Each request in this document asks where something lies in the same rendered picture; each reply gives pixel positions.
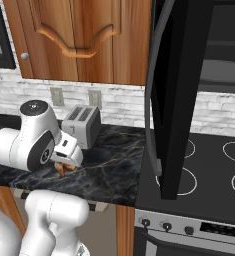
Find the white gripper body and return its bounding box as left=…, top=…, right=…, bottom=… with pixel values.
left=51, top=144, right=85, bottom=167

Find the black microwave door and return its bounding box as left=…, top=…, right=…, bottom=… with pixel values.
left=149, top=0, right=220, bottom=201

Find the black microwave oven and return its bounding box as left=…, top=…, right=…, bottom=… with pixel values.
left=196, top=0, right=235, bottom=95

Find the silver toaster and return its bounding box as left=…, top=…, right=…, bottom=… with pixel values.
left=61, top=104, right=103, bottom=150

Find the grey dishwasher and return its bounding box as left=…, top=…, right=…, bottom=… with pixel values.
left=10, top=187, right=118, bottom=256

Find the wooden base cabinet panel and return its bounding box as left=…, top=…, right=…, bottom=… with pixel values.
left=115, top=204, right=137, bottom=256
left=0, top=184, right=27, bottom=238

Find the black stove knob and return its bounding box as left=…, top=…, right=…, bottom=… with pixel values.
left=184, top=225, right=195, bottom=236
left=162, top=222, right=173, bottom=233
left=140, top=217, right=151, bottom=228

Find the wooden cupboard door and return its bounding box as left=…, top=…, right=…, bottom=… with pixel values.
left=2, top=0, right=79, bottom=82
left=71, top=0, right=153, bottom=87

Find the black and silver stove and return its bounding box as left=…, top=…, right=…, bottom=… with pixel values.
left=133, top=132, right=235, bottom=256

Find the grey wall outlet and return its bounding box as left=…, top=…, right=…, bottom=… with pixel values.
left=49, top=86, right=66, bottom=108
left=87, top=89, right=103, bottom=110

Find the black oven door handle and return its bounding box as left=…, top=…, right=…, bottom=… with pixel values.
left=141, top=231, right=235, bottom=256

